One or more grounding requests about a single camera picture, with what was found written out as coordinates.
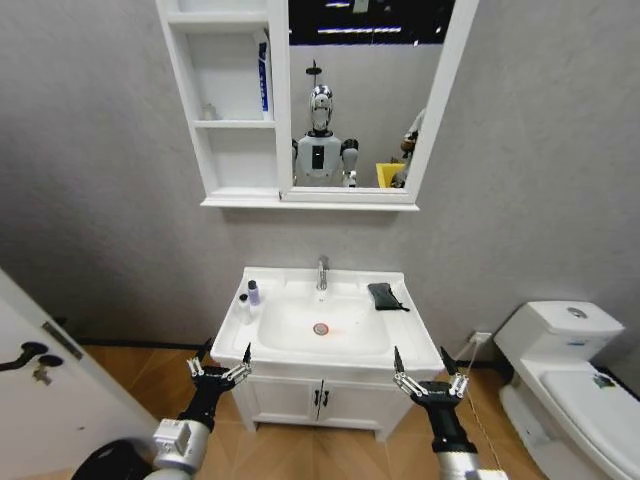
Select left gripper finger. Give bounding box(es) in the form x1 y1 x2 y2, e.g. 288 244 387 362
185 338 215 377
223 342 254 384

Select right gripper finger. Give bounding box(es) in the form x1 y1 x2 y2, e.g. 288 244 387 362
438 347 472 400
391 345 425 400

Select white vanity cabinet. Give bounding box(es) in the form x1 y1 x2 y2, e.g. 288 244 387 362
234 367 426 444

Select white ceramic washbasin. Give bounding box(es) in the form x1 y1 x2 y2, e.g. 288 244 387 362
209 265 446 374

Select dark folded towel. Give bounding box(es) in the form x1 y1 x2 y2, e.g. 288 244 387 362
367 282 411 313

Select cabinet mirror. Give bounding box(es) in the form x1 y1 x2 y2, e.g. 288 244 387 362
288 0 457 190

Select white toilet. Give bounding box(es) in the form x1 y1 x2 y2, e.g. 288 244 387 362
492 299 640 480

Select black round bin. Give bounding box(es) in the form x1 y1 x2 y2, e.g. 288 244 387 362
69 437 159 480

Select chrome faucet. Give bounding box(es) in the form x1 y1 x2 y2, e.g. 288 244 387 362
315 255 332 292

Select metal door latch plate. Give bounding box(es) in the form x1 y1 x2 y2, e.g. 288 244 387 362
40 321 84 360

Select white door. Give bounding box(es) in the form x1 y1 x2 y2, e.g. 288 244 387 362
0 267 161 480

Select blue and white tube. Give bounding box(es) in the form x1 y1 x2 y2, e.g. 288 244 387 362
257 28 275 121

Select thin white cable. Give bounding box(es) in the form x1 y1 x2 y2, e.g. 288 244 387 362
467 337 505 474

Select white wall cabinet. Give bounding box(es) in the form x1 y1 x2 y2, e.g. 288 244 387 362
154 0 480 211

